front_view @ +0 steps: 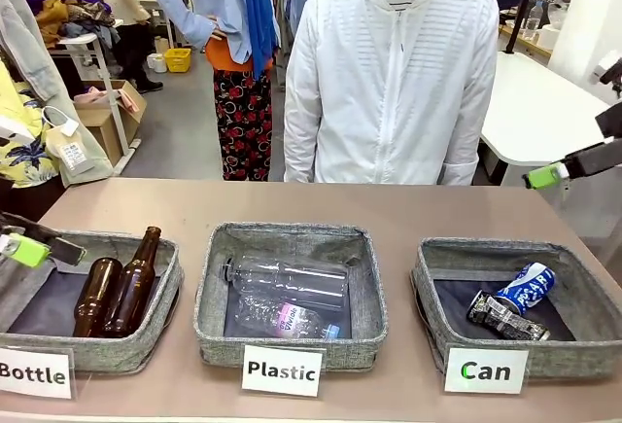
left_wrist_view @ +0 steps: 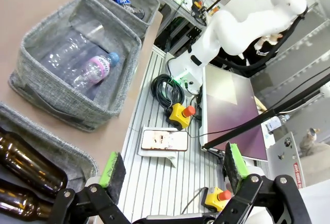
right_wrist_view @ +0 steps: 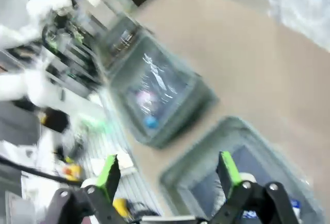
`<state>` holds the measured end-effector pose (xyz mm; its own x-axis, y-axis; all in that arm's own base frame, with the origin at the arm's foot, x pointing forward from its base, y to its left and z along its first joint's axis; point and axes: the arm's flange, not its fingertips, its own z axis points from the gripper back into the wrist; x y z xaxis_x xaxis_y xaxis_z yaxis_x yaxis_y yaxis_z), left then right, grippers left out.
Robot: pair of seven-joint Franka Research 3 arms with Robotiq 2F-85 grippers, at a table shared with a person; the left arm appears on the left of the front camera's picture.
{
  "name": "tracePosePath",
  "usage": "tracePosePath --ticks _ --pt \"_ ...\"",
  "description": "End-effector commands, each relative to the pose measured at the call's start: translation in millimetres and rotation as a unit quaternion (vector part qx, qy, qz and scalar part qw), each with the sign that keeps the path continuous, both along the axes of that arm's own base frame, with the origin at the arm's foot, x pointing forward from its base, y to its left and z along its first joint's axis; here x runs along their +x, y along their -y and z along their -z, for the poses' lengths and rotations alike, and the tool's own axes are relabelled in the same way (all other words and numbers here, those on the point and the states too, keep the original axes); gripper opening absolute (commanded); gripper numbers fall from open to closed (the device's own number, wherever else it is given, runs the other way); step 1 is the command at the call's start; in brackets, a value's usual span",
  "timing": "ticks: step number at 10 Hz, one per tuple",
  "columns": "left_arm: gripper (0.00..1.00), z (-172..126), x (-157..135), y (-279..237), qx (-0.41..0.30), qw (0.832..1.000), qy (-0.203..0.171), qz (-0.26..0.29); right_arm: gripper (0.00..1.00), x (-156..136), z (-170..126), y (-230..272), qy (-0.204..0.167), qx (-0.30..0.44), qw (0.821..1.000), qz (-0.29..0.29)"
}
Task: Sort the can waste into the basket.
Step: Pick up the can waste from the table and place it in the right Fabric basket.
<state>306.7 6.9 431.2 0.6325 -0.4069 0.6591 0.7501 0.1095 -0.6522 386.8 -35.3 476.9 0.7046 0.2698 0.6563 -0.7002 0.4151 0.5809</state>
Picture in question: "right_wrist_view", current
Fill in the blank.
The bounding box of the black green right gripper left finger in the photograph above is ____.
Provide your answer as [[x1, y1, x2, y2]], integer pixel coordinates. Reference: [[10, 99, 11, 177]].
[[45, 154, 122, 224]]

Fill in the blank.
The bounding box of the grey basket with plastic waste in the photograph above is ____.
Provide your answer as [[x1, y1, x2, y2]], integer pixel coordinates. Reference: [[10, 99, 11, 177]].
[[107, 35, 220, 149]]

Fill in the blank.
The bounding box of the blue white can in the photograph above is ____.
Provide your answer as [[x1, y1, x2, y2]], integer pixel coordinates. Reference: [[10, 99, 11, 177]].
[[290, 198, 304, 218]]

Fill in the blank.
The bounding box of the light green plastic item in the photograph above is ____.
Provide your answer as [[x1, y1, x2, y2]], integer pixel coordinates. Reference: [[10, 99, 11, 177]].
[[76, 112, 113, 135]]

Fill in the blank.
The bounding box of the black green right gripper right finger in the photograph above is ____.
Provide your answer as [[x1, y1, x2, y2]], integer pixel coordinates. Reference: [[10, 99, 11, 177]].
[[206, 151, 296, 224]]

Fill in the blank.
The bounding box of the white aluminium table frame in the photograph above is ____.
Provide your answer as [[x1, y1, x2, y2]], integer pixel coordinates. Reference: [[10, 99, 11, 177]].
[[85, 87, 167, 218]]

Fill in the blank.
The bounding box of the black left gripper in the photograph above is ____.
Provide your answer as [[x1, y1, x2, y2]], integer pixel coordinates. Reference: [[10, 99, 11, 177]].
[[42, 12, 79, 51]]

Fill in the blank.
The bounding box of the clear bottle with blue cap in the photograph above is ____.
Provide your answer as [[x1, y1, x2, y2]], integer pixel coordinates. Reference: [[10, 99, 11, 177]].
[[128, 51, 189, 132]]

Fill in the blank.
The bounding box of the yellow emergency stop box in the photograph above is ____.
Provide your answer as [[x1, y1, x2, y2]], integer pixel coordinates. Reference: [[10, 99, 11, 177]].
[[112, 197, 130, 217], [61, 162, 84, 181]]

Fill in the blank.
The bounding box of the person in white clothing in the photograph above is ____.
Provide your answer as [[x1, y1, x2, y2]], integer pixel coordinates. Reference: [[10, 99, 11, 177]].
[[267, 0, 330, 51]]

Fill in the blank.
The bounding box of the long black cable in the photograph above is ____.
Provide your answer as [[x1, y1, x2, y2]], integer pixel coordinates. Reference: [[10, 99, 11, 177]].
[[0, 154, 84, 184]]

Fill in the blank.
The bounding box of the grey basket with dark liner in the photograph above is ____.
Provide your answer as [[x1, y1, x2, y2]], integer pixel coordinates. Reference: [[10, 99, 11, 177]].
[[159, 115, 323, 224]]

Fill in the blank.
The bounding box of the black box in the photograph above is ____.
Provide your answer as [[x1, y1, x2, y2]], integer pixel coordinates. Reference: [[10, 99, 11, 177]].
[[38, 107, 71, 134]]

